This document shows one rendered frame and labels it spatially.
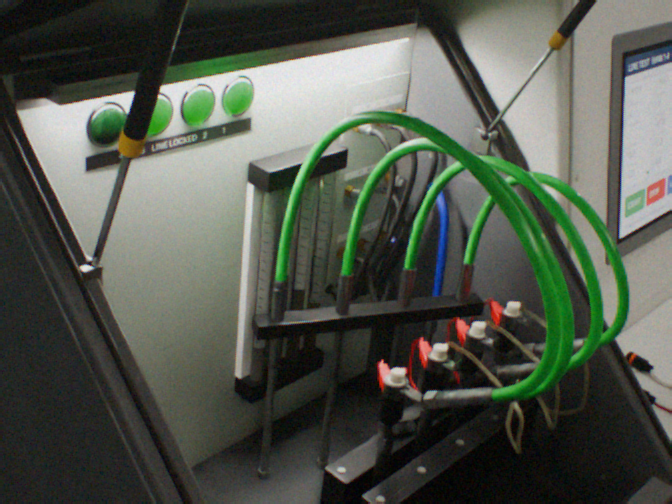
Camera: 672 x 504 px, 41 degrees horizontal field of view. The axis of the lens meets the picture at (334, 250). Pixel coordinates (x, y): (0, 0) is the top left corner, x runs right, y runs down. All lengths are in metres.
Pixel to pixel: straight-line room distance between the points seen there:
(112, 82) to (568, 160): 0.65
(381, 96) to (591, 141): 0.30
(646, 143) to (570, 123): 0.23
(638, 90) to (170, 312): 0.76
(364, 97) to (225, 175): 0.25
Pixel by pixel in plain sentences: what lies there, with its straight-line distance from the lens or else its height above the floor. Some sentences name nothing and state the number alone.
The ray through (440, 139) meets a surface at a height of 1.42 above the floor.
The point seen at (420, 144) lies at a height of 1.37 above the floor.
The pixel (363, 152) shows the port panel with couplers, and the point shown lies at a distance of 1.29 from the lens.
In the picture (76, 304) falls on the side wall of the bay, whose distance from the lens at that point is 0.82.
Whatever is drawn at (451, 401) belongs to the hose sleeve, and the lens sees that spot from 0.99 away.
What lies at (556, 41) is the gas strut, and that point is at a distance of 1.18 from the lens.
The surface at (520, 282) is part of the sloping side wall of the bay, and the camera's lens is 1.29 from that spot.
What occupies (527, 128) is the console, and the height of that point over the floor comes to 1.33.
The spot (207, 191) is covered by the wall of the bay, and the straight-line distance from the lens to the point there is 1.10.
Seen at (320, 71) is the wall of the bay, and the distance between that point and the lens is 1.17.
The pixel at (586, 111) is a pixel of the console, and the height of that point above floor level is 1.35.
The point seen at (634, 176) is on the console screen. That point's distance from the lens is 1.45.
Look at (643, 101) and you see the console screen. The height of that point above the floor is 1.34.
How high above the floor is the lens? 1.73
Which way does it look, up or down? 28 degrees down
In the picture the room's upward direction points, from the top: 7 degrees clockwise
